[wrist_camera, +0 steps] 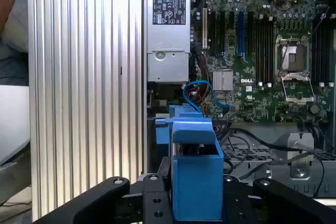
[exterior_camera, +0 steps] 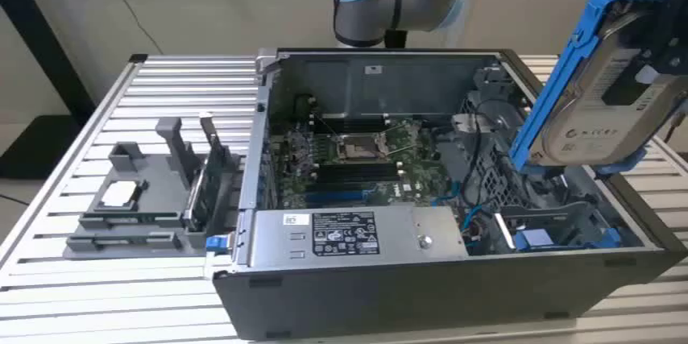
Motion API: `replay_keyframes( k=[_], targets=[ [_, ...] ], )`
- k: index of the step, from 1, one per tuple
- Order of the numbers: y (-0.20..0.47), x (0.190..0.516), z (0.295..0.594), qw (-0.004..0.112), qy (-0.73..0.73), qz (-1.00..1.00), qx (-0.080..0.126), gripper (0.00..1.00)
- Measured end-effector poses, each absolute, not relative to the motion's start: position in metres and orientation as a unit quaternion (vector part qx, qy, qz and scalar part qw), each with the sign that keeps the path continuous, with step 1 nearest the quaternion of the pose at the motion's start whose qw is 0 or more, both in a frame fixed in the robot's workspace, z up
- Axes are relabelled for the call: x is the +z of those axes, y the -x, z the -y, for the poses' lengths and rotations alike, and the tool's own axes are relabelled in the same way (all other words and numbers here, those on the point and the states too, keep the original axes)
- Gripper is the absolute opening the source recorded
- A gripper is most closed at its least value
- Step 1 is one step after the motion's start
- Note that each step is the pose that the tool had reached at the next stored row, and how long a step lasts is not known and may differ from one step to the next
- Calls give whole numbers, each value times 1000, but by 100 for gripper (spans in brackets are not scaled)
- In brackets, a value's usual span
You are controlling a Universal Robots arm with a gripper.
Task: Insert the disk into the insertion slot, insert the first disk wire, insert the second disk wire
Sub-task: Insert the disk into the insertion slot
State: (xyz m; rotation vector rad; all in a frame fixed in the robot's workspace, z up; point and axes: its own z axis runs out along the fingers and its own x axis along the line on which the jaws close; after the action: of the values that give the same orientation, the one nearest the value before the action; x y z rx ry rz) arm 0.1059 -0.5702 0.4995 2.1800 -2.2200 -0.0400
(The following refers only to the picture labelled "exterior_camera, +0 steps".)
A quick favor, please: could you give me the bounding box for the blue case latch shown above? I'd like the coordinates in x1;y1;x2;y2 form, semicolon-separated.
204;234;234;255

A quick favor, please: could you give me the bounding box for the open black PC case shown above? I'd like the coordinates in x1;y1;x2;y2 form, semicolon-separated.
203;46;688;342

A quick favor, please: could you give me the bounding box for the thin wire locking lever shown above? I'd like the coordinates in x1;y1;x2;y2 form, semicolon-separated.
312;112;342;139

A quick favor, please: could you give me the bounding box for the silver power supply unit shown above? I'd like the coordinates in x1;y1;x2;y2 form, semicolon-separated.
247;205;468;269

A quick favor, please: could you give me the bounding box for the long black looped wire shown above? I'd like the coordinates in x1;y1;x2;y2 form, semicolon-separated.
460;97;520;210

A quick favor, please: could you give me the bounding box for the silver CPU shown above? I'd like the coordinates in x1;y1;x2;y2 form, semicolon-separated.
100;181;142;207

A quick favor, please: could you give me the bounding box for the perforated metal drive cage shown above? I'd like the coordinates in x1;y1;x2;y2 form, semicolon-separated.
463;89;571;218

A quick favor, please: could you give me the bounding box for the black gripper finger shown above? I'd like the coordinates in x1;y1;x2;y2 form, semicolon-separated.
600;35;675;106

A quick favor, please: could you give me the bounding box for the grey parts rack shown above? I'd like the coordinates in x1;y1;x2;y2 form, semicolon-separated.
62;116;250;261

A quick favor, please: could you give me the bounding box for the black floor base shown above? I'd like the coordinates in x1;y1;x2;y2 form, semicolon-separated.
0;114;83;180

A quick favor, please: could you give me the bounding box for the green graphics card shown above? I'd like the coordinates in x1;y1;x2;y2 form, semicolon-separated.
180;112;231;234

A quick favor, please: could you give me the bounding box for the green motherboard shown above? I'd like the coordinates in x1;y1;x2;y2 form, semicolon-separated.
268;117;459;210

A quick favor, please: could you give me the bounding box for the blue expansion slot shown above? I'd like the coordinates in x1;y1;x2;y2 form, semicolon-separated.
304;189;374;201

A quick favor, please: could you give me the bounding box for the silver case hinge latch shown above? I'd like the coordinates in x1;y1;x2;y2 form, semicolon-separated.
254;47;282;80

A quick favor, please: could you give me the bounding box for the black upright pole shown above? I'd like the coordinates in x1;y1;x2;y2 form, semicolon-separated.
0;0;99;124

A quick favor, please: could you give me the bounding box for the CPU socket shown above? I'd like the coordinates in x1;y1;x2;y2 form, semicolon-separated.
334;134;390;164

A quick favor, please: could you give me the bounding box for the silver metal bracket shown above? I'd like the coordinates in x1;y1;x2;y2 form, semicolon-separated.
450;113;494;135

